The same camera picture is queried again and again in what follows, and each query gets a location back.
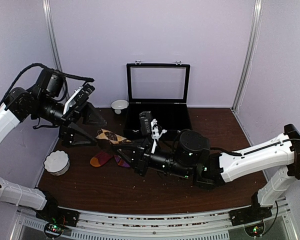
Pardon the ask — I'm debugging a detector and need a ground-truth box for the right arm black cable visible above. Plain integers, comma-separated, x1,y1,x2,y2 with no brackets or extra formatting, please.
209,138,300,158

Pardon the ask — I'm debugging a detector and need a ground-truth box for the small white bowl dark rim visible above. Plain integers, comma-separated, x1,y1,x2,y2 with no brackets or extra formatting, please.
110,99,129,115

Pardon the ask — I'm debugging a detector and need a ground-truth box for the right aluminium corner post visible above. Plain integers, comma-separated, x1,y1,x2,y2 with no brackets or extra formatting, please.
231,0,263,114

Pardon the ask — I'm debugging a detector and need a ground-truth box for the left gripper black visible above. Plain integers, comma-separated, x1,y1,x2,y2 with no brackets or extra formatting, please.
36,94,107,147

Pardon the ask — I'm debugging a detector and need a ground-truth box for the left aluminium corner post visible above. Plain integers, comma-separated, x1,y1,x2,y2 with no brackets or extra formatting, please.
42,0,72,110

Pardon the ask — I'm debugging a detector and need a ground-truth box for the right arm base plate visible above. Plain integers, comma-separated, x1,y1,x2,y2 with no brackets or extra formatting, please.
228,201,272,226

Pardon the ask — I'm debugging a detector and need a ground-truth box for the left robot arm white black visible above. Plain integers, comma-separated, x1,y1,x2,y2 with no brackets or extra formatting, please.
0,66,107,223

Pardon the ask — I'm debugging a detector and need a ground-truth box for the aluminium front rail frame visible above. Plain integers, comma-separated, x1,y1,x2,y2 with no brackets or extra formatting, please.
8,196,300,240

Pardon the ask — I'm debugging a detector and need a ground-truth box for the aluminium corner post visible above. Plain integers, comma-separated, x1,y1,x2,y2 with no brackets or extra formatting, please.
42,0,72,110
231,0,263,114

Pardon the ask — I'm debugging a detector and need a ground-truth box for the black tan argyle sock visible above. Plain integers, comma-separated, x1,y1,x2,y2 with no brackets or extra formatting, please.
95,128,132,146

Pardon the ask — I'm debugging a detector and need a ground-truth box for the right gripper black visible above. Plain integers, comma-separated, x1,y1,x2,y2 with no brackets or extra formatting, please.
112,138,193,180

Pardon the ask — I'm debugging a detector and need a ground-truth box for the maroon orange-toed sock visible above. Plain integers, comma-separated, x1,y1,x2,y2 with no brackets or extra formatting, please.
90,151,113,168

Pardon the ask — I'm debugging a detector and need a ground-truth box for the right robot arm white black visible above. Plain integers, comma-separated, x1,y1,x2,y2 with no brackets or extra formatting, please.
112,124,300,221

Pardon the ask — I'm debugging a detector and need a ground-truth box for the black display case glass lid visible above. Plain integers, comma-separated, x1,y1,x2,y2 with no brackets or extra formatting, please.
123,59,193,142

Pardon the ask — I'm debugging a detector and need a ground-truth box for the purple orange striped sock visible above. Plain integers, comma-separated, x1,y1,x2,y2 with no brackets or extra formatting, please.
114,155,130,168

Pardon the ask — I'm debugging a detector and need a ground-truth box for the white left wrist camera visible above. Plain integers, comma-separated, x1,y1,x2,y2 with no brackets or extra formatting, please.
63,86,85,115

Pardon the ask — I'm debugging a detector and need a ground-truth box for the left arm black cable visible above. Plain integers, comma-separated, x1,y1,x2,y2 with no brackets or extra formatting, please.
0,62,95,111

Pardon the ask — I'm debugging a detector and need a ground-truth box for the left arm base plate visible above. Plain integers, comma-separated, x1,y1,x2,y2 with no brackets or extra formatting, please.
34,202,80,227

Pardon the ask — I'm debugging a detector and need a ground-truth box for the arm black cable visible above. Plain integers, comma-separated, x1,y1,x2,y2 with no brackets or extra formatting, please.
0,62,95,111
209,138,300,158

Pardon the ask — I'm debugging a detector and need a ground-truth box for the white fluted dish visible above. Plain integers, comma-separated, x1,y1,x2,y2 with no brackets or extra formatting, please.
43,150,70,176

